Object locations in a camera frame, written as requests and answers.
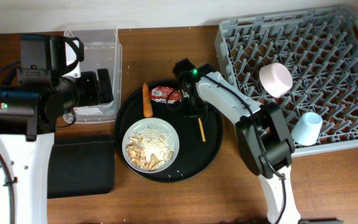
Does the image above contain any wooden chopstick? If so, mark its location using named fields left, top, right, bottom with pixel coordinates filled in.
left=198, top=118, right=206, bottom=142

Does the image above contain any red snack wrapper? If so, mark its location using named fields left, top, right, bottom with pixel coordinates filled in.
left=149, top=86, right=181, bottom=104

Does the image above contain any orange carrot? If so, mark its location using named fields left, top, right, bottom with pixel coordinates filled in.
left=142, top=83, right=153, bottom=118

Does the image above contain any grey plate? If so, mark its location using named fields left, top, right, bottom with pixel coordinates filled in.
left=121, top=118, right=180, bottom=174

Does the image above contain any food scraps and rice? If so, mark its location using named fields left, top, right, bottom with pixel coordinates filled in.
left=124, top=127, right=175, bottom=171

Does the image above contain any light blue cup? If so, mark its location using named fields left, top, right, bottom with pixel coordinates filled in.
left=291, top=112, right=323, bottom=146

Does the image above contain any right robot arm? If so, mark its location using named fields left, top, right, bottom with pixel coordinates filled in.
left=172, top=58, right=301, bottom=223

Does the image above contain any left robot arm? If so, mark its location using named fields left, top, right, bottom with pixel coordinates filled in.
left=0, top=34, right=114, bottom=223

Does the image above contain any grey dishwasher rack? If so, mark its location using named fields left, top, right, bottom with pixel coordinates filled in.
left=214, top=6, right=358, bottom=157

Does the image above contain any round black tray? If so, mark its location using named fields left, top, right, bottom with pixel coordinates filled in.
left=114, top=88, right=223, bottom=183

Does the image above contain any clear plastic bin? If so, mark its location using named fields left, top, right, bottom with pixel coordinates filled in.
left=64, top=29, right=122, bottom=124

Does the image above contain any black rectangular tray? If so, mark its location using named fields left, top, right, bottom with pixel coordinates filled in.
left=47, top=135, right=114, bottom=198

